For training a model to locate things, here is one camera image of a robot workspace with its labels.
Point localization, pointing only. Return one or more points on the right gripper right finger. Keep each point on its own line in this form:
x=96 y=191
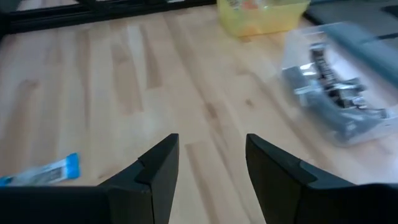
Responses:
x=280 y=193

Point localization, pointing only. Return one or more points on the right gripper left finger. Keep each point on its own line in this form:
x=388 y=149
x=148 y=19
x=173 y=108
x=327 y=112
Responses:
x=155 y=186

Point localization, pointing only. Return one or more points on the black candy bar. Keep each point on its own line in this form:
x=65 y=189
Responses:
x=345 y=93
x=298 y=81
x=323 y=62
x=348 y=124

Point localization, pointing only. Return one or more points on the blue white candy bar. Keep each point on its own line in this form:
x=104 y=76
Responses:
x=56 y=171

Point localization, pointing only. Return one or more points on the orange candy clear wrapper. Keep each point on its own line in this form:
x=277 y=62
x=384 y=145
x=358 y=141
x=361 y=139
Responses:
x=249 y=3

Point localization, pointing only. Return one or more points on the clear plastic basket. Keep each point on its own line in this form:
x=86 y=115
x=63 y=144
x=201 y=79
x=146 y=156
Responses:
x=295 y=46

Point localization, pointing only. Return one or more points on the yellow plastic basket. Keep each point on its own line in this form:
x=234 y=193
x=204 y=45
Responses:
x=264 y=21

